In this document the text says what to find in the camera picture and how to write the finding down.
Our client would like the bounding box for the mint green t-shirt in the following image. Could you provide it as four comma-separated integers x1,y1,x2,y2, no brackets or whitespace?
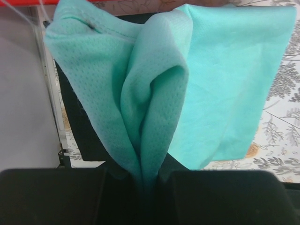
44,0,297,188

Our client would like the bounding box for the floral patterned table mat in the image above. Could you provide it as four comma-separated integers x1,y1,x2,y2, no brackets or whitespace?
54,0,300,181

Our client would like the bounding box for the folded black t-shirt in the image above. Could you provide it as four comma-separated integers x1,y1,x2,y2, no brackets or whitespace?
54,4,291,165

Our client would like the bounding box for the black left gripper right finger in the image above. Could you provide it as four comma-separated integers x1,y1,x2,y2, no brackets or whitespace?
152,153,300,225

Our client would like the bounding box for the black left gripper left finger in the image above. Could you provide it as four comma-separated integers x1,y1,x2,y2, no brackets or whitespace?
0,164,141,225

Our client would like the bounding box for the aluminium mounting rail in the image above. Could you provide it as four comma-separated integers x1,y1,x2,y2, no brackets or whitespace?
34,21,71,169

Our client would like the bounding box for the red plastic bin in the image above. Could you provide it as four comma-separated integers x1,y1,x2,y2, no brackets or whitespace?
7,0,59,6

